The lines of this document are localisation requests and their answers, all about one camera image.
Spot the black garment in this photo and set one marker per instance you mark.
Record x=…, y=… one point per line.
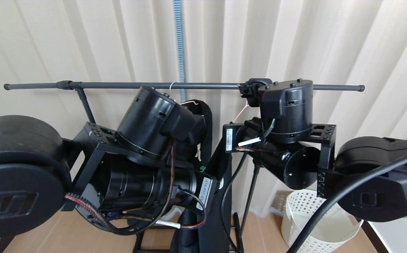
x=217, y=211

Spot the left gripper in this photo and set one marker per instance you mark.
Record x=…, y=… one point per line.
x=147, y=186

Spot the black clothes rack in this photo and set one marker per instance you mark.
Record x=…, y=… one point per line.
x=119, y=85

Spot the pink clothes hanger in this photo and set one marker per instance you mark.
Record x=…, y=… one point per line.
x=172, y=85
x=240, y=113

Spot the beige curtain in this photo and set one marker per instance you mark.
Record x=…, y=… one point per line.
x=84, y=35

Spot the black shorts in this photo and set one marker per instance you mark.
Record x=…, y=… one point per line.
x=208, y=126

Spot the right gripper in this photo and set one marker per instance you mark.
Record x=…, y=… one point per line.
x=295, y=168

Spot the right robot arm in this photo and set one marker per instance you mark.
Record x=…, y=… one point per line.
x=375, y=175

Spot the white laundry basket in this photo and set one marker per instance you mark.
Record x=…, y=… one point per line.
x=316, y=232

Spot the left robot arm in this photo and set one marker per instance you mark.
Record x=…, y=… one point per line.
x=20, y=175

